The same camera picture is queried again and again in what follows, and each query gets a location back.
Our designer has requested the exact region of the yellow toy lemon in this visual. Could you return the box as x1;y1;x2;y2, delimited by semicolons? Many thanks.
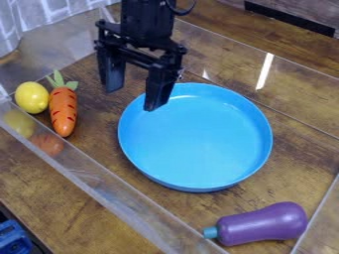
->
14;81;49;114

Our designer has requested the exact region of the black baseboard strip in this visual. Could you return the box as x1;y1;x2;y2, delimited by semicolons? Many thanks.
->
244;0;335;38

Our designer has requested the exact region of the purple toy eggplant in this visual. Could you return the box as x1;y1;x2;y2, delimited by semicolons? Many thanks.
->
203;201;307;246

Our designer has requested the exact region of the blue round tray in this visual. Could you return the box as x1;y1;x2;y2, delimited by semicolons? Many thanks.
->
117;83;272;192

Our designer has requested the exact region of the white curtain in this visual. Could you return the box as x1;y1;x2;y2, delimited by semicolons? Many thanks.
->
0;0;120;58

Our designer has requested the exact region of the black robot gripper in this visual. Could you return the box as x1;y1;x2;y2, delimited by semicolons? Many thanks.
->
93;0;188;111

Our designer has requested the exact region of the blue plastic crate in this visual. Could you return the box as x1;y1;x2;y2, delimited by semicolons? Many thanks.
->
0;219;33;254

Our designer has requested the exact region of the clear acrylic barrier wall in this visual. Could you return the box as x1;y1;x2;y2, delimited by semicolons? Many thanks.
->
0;0;339;254

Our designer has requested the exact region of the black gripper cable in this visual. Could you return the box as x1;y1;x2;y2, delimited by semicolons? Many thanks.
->
164;0;197;17

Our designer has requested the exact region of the orange toy carrot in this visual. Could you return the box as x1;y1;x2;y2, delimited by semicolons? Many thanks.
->
46;70;78;137

